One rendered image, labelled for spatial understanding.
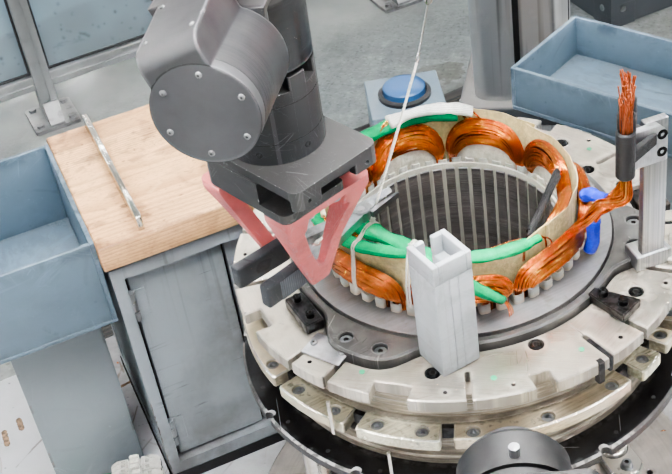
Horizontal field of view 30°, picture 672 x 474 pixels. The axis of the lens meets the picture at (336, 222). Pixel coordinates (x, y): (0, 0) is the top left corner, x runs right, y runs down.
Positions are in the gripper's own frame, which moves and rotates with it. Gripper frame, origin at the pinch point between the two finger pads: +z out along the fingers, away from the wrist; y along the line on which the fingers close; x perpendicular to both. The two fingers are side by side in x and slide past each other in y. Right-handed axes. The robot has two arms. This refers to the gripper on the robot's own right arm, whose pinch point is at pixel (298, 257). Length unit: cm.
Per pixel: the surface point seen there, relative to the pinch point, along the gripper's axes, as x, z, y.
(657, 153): 19.1, -2.6, 13.1
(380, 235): 5.7, 1.2, 1.4
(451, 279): 4.1, -0.3, 9.2
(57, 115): 84, 116, -207
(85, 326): -3.9, 18.3, -25.8
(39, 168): 3.0, 12.7, -40.8
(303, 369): -2.2, 7.3, 1.4
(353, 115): 131, 118, -147
